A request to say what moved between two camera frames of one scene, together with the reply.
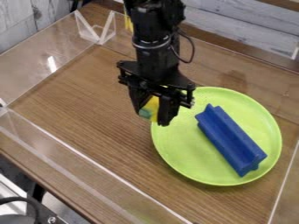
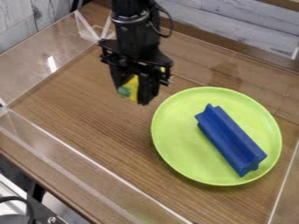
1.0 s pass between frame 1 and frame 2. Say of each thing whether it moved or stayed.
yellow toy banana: moved
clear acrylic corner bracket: stayed
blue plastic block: stayed
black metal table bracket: stayed
